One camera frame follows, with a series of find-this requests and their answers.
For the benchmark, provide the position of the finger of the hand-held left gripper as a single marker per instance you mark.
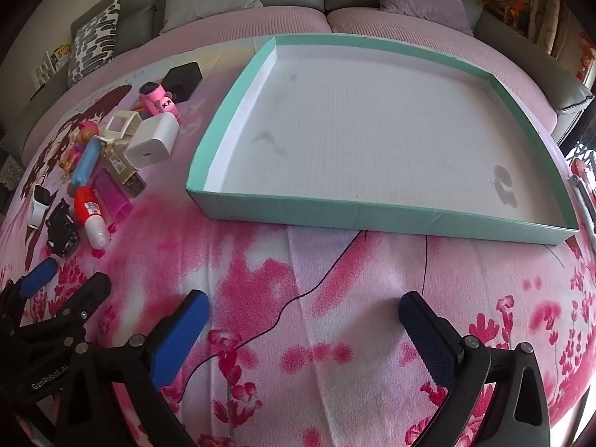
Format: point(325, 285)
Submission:
point(39, 275)
point(91, 293)

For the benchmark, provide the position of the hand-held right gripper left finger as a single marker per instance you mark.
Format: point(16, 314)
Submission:
point(181, 335)

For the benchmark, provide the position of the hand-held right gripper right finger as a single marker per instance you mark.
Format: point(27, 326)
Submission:
point(428, 340)

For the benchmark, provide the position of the black toy car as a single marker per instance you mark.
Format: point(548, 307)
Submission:
point(60, 228)

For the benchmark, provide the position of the white round tape roll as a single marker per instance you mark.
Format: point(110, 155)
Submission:
point(36, 209)

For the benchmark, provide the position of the red and white bottle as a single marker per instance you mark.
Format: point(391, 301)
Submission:
point(86, 207)

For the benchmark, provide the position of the gold patterned lighter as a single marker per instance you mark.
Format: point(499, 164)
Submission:
point(122, 165)

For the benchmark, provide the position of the dog toy with pink helmet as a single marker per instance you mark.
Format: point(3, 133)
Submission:
point(86, 137)

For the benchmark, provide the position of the white charger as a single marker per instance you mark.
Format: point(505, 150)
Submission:
point(151, 142)

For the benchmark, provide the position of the white phone holder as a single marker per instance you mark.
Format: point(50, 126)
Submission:
point(132, 125)

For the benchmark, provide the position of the teal cardboard box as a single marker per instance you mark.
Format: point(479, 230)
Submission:
point(372, 149)

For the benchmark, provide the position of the pink smart band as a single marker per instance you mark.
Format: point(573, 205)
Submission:
point(158, 100)

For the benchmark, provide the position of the black charger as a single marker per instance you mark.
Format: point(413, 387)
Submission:
point(182, 79)

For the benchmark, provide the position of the printed cartoon blanket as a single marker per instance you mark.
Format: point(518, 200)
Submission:
point(326, 288)

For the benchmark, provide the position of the white rack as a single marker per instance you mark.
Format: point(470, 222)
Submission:
point(44, 69)

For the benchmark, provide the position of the yellow box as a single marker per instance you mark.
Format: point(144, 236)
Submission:
point(63, 51)

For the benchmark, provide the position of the black and white patterned pillow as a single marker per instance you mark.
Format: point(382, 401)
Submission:
point(95, 42)

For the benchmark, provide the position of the black and white patterned mat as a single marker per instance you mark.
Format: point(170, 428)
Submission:
point(582, 152)

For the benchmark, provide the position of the red decoration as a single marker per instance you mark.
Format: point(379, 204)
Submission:
point(584, 56)

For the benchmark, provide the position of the patterned beige curtain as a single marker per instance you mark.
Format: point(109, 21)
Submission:
point(554, 14)

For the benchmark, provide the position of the red and grey frame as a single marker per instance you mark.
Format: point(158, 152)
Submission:
point(582, 191)

